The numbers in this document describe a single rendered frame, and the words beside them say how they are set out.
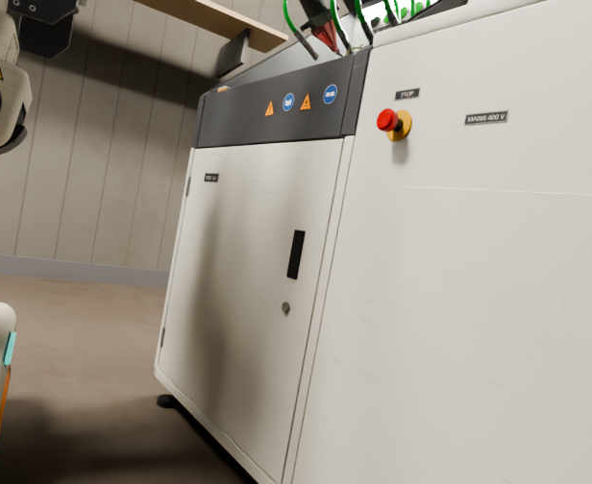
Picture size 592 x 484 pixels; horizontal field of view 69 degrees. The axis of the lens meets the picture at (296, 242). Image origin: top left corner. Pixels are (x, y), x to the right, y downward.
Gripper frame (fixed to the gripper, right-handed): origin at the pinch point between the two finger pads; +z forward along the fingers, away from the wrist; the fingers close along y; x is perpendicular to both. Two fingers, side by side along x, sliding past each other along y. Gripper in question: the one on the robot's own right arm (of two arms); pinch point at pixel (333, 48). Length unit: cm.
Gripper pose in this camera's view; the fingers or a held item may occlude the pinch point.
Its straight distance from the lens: 131.0
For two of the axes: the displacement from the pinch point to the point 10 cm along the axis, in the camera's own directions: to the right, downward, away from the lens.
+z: 4.8, 8.2, 3.2
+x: -4.3, -1.0, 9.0
